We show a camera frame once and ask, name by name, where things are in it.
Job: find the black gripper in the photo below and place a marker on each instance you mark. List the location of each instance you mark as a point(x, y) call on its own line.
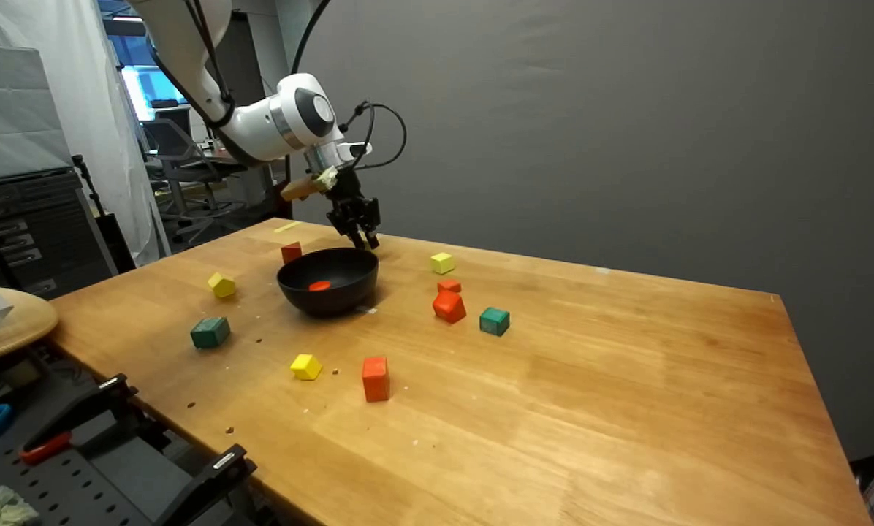
point(348, 199)

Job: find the grey fabric backdrop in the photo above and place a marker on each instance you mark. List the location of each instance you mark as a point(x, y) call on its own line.
point(601, 128)

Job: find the blue lit window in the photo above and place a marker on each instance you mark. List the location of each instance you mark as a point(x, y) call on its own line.
point(148, 82)

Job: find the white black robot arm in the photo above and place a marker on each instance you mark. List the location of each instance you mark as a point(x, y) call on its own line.
point(279, 122)

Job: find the white crumpled object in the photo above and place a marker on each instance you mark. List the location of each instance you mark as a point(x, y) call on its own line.
point(6, 508)

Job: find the round wooden side table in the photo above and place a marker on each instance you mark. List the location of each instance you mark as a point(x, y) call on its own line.
point(13, 325)

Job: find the grey panel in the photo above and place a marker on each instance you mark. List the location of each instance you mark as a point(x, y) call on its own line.
point(16, 106)

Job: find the small yellow wooden cube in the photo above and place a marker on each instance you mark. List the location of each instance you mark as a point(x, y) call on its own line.
point(443, 261)
point(306, 366)

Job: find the red triangular wooden prism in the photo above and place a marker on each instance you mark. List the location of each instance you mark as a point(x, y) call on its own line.
point(291, 253)

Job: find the teal wooden block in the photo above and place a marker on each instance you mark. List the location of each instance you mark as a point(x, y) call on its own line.
point(209, 332)
point(496, 321)

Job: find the orange wooden block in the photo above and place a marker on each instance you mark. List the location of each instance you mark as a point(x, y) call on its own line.
point(374, 378)
point(447, 306)

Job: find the black bowl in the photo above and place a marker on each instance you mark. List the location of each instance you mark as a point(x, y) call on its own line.
point(348, 281)

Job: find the large yellow wooden block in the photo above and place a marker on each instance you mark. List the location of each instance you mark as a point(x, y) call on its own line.
point(222, 287)

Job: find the small red wooden block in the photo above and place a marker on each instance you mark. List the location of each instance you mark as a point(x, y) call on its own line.
point(319, 287)

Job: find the black drawer cabinet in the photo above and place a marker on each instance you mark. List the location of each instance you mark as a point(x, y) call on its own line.
point(35, 236)

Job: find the tan wrist camera box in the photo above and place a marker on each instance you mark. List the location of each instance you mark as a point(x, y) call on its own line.
point(307, 185)

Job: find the black pegboard table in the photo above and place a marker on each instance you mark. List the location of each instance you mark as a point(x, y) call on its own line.
point(86, 478)

